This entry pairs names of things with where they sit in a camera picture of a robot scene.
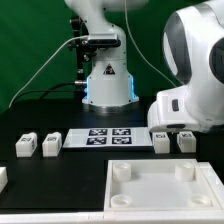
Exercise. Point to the white square tabletop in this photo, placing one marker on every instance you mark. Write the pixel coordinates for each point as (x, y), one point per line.
(157, 185)

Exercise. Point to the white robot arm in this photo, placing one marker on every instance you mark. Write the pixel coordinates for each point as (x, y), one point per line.
(193, 46)

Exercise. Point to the white front rail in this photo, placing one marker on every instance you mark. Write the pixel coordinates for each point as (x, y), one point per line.
(187, 217)

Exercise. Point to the white marker base plate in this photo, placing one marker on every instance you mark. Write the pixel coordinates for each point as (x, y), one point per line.
(107, 137)

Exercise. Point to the white obstacle wall right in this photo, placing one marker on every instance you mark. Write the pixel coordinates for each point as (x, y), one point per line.
(214, 181)

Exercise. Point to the white block left edge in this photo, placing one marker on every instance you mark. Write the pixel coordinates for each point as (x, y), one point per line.
(3, 178)

